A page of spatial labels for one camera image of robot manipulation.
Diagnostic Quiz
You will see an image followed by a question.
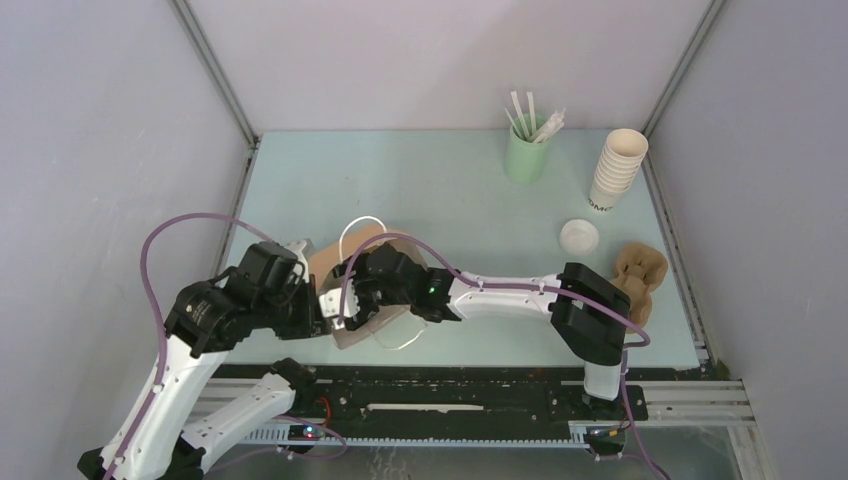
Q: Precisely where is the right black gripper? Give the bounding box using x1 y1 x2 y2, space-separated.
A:
334 251 414 330

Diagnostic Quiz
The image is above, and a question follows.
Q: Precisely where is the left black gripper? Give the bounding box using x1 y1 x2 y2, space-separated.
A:
259 272 332 338

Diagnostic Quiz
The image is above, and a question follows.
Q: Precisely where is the brown paper takeout bag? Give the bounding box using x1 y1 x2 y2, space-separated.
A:
307 215 427 351

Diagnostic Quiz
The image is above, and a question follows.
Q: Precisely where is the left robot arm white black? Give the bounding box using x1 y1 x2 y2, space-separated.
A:
77 239 329 479

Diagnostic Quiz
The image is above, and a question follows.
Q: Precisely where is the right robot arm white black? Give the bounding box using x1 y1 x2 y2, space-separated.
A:
319 243 631 418

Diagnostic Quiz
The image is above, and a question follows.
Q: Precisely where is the green straw holder cup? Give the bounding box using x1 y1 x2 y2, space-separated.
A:
503 123 553 184

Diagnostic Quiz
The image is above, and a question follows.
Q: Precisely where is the stack of white plastic lids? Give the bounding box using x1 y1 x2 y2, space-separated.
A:
559 219 600 256

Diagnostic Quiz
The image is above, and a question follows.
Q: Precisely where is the wrapped straw leftmost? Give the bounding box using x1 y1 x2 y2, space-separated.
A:
510 90 530 141

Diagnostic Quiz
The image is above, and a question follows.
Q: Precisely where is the brown pulp cup carrier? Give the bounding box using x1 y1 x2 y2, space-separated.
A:
611 242 669 328

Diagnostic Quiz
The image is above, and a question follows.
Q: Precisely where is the stack of white paper cups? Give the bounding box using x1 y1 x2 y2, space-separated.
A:
588 128 649 211

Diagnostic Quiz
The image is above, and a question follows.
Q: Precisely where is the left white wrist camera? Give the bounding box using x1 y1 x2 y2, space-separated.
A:
284 239 315 264

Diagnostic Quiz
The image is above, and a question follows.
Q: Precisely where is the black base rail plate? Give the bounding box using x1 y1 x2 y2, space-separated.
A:
198 362 651 444

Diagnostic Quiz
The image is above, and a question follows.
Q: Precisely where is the white cable duct strip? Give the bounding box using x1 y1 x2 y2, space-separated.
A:
239 423 588 448

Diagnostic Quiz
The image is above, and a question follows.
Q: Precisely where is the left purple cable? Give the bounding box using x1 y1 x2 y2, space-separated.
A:
102 212 286 480

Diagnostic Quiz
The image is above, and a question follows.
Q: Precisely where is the purple cable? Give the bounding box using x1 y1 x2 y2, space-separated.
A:
102 212 286 480
337 232 653 349

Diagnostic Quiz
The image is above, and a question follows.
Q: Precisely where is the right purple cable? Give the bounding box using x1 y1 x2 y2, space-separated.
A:
337 232 653 349

